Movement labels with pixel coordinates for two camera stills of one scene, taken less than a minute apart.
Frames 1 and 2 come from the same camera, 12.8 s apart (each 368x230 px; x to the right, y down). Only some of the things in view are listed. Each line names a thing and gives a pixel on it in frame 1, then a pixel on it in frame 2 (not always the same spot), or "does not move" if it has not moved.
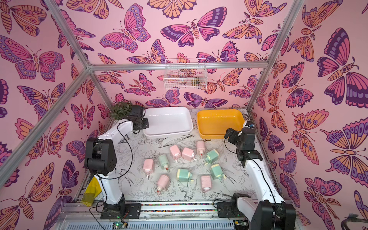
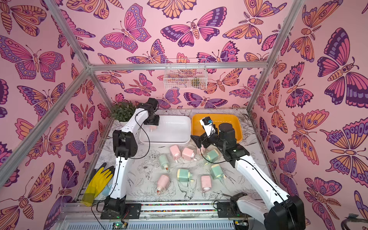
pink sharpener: (175, 151) does not move
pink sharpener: (163, 183) does not move
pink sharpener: (148, 167) -> (152, 128)
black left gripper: (147, 126) -> (156, 123)
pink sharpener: (200, 147) does not move
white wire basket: (185, 74) does not move
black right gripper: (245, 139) -> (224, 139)
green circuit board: (119, 225) does not move
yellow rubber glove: (93, 189) does not move
